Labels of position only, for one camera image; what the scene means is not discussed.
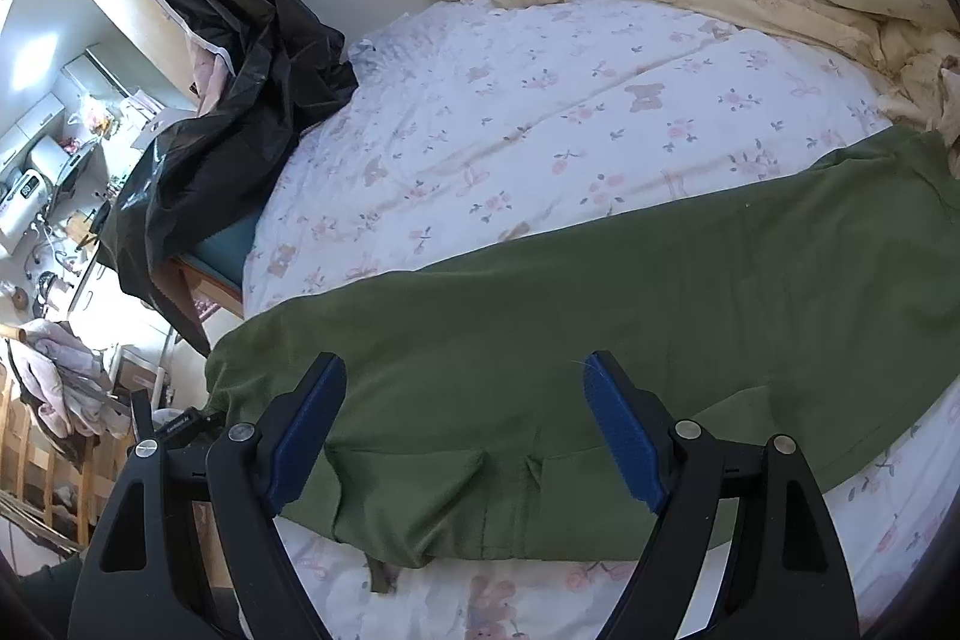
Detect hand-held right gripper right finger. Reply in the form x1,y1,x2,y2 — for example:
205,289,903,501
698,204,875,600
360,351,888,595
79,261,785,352
583,351,863,640

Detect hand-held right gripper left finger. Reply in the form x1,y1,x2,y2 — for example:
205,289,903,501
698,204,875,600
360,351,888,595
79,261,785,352
71,351,347,640

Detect green pants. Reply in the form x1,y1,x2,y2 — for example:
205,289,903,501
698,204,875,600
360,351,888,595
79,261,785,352
204,126,960,592

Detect blue mattress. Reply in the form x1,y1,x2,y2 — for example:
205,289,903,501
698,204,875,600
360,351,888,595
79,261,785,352
187,209,263,292

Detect pile of pink clothes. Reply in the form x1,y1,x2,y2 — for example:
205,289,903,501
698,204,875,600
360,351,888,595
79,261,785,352
7,319,132,438

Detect wooden rack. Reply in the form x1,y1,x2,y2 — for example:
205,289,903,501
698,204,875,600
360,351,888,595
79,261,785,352
0,362,113,545

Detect person's dark clothing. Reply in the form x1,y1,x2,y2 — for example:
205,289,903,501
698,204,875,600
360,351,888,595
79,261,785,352
15,546,87,640

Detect floral bear print bed sheet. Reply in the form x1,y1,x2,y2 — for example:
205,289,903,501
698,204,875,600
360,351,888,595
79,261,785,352
244,0,946,640

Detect white rice cooker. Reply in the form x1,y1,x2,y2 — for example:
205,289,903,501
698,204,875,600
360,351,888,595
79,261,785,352
0,166,50,241

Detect beige board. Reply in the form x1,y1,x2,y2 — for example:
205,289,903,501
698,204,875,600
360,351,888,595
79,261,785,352
73,0,218,94

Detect wooden bed frame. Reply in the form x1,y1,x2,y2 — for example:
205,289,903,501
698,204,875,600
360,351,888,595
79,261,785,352
169,254,245,320

